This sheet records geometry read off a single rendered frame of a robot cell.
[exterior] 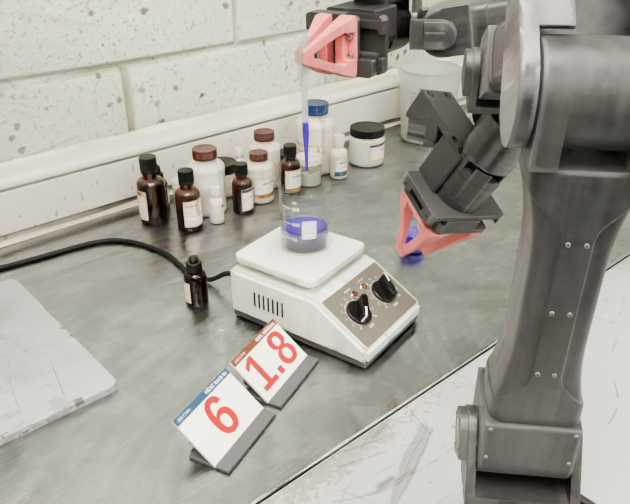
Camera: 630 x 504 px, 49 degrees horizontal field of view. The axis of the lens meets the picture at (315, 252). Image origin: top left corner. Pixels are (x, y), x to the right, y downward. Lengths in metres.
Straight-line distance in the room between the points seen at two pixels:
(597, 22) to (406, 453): 0.42
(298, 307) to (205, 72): 0.59
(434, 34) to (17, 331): 0.61
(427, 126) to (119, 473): 0.46
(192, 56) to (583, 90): 0.94
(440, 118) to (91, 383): 0.46
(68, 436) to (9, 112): 0.55
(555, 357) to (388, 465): 0.26
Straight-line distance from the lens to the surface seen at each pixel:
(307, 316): 0.79
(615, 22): 0.47
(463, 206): 0.72
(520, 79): 0.38
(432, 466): 0.69
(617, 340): 0.91
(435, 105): 0.75
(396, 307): 0.83
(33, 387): 0.81
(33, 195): 1.12
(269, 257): 0.83
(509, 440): 0.52
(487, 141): 0.68
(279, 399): 0.74
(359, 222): 1.11
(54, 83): 1.14
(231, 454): 0.69
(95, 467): 0.71
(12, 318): 0.93
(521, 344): 0.47
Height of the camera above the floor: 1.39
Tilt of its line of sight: 28 degrees down
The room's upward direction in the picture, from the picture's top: straight up
